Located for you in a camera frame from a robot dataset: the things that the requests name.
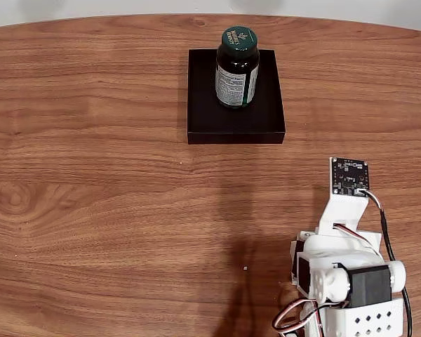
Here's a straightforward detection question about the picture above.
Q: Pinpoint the dark green pill bottle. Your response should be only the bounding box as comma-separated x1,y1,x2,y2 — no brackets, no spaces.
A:
214,26,260,110

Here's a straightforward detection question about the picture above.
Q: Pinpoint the tri-colour servo wire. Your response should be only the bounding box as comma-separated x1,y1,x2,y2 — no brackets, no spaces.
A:
272,298,338,334
333,223,387,260

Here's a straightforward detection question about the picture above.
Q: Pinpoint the black camera cable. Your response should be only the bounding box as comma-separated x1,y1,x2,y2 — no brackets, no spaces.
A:
357,189,413,337

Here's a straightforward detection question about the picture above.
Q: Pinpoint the black camera circuit board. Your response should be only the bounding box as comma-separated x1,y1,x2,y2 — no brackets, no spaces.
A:
330,157,371,196

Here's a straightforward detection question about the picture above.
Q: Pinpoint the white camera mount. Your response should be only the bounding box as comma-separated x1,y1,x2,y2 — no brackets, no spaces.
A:
316,157,372,239

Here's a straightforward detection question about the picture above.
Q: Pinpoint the black shallow box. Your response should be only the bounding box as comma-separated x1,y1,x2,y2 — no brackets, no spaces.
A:
187,48,286,145

